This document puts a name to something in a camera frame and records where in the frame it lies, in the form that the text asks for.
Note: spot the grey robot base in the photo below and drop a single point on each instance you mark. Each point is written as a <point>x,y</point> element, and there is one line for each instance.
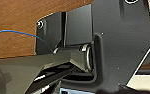
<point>121,40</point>

